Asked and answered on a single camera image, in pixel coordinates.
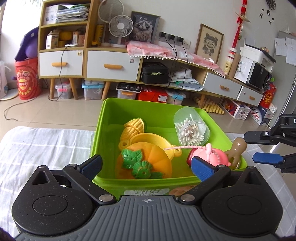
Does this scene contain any brown rubber hand toy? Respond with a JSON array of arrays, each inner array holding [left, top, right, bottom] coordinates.
[[225, 137, 247, 170]]

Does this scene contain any pink pig toy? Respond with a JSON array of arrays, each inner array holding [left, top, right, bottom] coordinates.
[[165, 143, 231, 167]]

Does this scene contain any yellow toy pot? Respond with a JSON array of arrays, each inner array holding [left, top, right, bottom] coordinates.
[[118, 133, 183, 160]]

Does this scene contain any clear cotton swab jar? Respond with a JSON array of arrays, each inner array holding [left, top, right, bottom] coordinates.
[[174, 107, 210, 146]]

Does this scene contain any orange toy pumpkin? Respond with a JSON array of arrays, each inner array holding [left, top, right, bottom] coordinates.
[[115, 142, 173, 180]]

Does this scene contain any toy corn cob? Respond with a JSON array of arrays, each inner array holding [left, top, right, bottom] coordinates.
[[120, 118, 144, 141]]

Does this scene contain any yellow foam egg mat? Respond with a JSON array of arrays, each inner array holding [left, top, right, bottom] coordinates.
[[201, 98, 224, 115]]

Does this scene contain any green plastic cookie box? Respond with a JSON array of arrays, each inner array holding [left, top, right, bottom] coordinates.
[[92, 98, 247, 197]]

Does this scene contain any black microwave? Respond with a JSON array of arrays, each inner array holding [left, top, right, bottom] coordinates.
[[234, 56, 272, 91]]

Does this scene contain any grey checked cloth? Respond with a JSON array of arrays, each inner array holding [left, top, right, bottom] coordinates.
[[1, 126, 295, 237]]

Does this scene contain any blue lid storage box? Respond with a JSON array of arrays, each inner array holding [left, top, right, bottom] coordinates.
[[82, 80, 105, 100]]

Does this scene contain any clear pink storage box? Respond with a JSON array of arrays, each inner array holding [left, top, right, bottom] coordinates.
[[55, 82, 73, 99]]

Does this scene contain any red cardboard box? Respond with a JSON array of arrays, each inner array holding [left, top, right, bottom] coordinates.
[[137, 85, 168, 103]]

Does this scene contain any framed cartoon girl picture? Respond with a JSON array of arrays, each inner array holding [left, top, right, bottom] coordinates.
[[195, 24, 224, 63]]

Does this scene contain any black case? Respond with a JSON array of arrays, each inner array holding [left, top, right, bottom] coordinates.
[[140, 62, 169, 84]]

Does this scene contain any red printed bucket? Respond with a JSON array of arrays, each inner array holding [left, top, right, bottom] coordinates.
[[15, 58, 42, 100]]

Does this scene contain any white paper bag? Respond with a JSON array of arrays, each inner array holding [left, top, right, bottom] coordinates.
[[0, 60, 11, 99]]

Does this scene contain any pink lace cloth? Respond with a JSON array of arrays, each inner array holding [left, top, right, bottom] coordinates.
[[126, 41, 225, 78]]

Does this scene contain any purple plush toy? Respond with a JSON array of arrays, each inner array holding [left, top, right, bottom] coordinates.
[[15, 27, 39, 61]]

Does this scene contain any wooden tv cabinet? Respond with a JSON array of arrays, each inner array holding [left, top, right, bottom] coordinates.
[[37, 0, 265, 107]]

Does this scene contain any white desk fan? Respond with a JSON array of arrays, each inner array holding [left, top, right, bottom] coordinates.
[[108, 15, 133, 48]]

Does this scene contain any framed cat picture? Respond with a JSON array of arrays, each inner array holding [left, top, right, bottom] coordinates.
[[129, 11, 161, 44]]

